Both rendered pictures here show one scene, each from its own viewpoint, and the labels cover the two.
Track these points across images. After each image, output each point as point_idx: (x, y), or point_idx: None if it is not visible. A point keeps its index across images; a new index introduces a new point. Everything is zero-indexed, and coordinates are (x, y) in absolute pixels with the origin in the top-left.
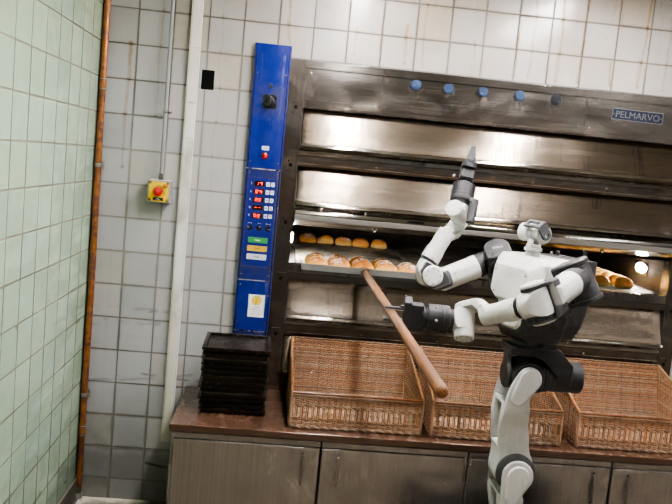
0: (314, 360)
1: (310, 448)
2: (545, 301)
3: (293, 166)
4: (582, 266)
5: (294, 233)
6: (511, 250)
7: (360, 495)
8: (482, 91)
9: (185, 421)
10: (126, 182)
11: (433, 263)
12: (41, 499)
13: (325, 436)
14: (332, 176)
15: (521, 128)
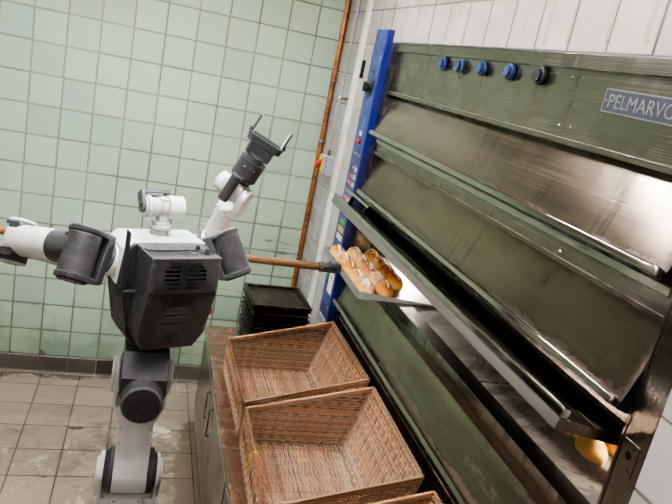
0: (328, 351)
1: (212, 391)
2: (3, 237)
3: (372, 154)
4: (68, 231)
5: None
6: (207, 236)
7: (209, 457)
8: (477, 67)
9: (213, 330)
10: None
11: (205, 235)
12: (194, 346)
13: (213, 385)
14: (389, 170)
15: (497, 123)
